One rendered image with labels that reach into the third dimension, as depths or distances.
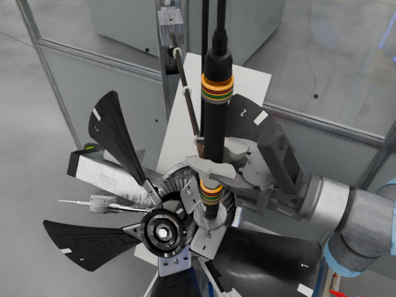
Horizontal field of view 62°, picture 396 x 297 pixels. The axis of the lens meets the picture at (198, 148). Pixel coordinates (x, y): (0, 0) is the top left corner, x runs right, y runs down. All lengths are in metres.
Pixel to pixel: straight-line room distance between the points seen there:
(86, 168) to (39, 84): 2.39
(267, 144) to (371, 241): 0.21
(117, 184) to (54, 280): 1.26
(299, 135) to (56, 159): 1.83
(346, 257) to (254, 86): 0.53
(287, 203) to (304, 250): 0.29
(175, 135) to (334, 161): 0.76
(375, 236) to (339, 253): 0.10
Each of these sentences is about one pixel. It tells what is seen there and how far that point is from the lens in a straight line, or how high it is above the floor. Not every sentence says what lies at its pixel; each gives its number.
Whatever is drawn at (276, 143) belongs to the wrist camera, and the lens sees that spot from 0.47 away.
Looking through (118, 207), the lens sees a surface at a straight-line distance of 0.98.
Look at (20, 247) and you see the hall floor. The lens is 2.37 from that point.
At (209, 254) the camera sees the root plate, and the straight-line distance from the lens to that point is 0.81.
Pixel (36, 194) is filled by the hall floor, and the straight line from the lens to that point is 2.54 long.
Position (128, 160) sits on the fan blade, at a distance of 0.83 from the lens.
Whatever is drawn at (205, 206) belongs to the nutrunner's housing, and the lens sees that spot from 0.67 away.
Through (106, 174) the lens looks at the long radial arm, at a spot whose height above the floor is 1.13.
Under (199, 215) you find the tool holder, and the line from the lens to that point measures 0.71.
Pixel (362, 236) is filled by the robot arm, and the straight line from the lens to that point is 0.55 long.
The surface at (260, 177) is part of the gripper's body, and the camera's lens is 0.53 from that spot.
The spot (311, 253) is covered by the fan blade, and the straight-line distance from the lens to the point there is 0.85.
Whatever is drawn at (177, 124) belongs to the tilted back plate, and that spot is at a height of 1.20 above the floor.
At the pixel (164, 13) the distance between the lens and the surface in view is 1.11.
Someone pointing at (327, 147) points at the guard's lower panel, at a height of 0.88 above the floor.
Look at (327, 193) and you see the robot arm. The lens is 0.53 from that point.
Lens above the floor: 1.93
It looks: 50 degrees down
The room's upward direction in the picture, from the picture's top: straight up
